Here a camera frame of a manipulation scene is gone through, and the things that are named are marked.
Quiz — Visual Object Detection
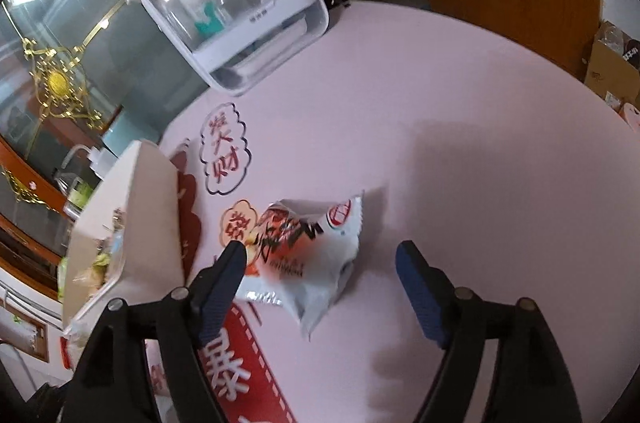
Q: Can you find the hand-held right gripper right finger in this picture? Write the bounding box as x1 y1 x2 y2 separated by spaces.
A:
396 240 583 423

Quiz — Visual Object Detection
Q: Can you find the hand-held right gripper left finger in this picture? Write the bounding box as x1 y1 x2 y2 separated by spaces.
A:
65 240 248 423

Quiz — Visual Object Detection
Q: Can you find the white red snack packet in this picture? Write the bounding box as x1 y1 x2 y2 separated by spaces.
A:
232 190 365 343

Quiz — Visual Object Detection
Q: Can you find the white storage box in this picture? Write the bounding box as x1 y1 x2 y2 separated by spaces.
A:
60 139 187 334

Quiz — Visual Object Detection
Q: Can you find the white charger plug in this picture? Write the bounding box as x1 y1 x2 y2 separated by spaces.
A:
60 143 118 184

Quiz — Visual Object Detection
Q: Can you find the cardboard box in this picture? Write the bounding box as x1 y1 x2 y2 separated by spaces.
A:
582 20 640 114

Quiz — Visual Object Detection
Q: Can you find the white bottle with teal label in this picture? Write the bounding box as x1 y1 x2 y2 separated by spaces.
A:
177 0 236 38

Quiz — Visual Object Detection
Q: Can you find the glass cabinet with wooden frame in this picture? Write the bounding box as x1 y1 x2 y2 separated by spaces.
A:
0 0 201 364

